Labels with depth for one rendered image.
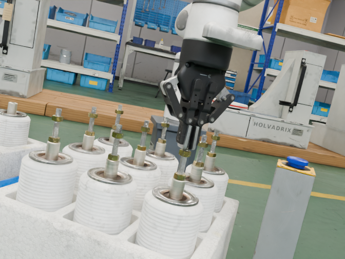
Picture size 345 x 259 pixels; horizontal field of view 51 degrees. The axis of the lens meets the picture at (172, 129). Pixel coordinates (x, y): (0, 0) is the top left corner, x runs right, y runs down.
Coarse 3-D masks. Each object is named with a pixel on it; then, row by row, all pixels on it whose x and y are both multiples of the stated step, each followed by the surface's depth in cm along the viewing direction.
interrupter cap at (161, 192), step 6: (162, 186) 60; (168, 186) 61; (156, 192) 57; (162, 192) 58; (168, 192) 59; (186, 192) 60; (162, 198) 54; (168, 198) 55; (186, 198) 57; (192, 198) 57; (198, 198) 58; (174, 204) 54; (180, 204) 54; (186, 204) 54; (192, 204) 55
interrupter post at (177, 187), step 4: (172, 180) 56; (176, 180) 56; (180, 180) 56; (184, 180) 57; (172, 184) 56; (176, 184) 56; (180, 184) 56; (184, 184) 57; (172, 188) 56; (176, 188) 56; (180, 188) 56; (172, 192) 56; (176, 192) 56; (180, 192) 56; (172, 196) 56; (176, 196) 56; (180, 196) 57
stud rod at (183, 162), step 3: (189, 144) 56; (183, 150) 56; (186, 150) 56; (180, 159) 56; (183, 159) 56; (186, 159) 56; (180, 162) 56; (183, 162) 56; (180, 165) 56; (183, 165) 56; (180, 168) 56; (183, 168) 56; (180, 171) 56; (183, 171) 57; (180, 174) 56
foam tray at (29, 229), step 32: (0, 192) 63; (0, 224) 59; (32, 224) 57; (64, 224) 56; (224, 224) 69; (0, 256) 60; (32, 256) 57; (64, 256) 56; (96, 256) 54; (128, 256) 52; (160, 256) 52; (192, 256) 54; (224, 256) 83
